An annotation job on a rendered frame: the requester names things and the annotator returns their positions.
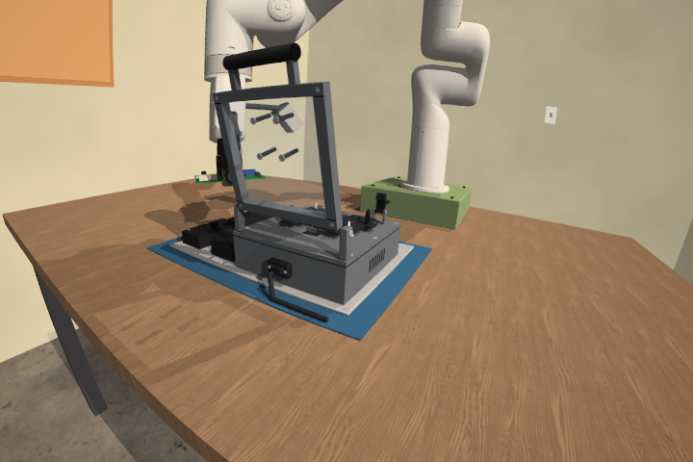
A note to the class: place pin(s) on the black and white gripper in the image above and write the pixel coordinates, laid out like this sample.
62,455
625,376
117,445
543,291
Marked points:
220,82

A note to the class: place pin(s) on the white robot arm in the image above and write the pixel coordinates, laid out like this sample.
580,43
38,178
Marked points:
232,24

